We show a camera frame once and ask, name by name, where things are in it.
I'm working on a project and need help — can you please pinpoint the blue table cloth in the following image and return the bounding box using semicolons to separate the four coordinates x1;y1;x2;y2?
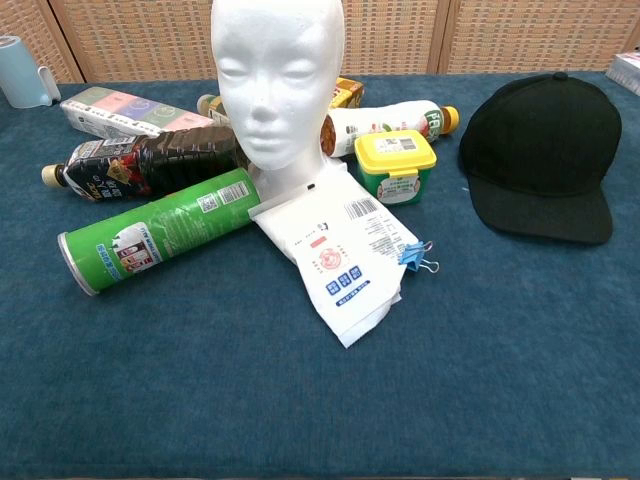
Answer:
0;72;640;467

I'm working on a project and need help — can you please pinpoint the woven folding screen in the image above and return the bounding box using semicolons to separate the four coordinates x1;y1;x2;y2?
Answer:
0;0;640;84

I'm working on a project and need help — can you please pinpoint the yellow drink carton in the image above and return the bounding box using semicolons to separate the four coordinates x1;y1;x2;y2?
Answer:
327;76;365;111

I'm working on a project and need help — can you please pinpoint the white printed plastic bag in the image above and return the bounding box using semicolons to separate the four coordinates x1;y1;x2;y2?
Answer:
247;158;420;350

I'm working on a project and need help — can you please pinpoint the pastel tissue multipack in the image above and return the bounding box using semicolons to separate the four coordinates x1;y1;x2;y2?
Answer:
59;86;217;140

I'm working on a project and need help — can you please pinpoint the blue binder clip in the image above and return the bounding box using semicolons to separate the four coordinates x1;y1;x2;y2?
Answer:
398;240;441;275

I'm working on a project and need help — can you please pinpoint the black baseball cap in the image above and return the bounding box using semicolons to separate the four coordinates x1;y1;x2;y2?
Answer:
458;71;624;245

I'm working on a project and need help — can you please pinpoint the white drink bottle orange cap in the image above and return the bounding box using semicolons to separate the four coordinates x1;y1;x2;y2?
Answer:
320;100;460;159

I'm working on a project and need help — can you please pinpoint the dark tea bottle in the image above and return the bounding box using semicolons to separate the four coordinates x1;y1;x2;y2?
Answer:
41;125;250;203

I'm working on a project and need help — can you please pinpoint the white foam mannequin head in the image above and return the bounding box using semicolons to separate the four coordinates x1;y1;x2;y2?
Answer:
209;0;346;202

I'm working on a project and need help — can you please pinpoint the white blue pink box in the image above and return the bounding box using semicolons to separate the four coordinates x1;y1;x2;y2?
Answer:
605;51;640;90

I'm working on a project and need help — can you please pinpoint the small green tea bottle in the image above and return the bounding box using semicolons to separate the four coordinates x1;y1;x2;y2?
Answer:
196;93;231;127

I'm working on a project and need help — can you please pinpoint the light blue cup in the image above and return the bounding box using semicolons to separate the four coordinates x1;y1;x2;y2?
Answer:
0;34;62;110

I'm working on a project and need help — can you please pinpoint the green tub with yellow lid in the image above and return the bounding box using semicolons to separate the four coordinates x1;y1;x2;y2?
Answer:
354;129;438;207

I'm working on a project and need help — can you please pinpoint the green chips can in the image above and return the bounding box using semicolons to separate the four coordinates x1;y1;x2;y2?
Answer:
57;166;263;297

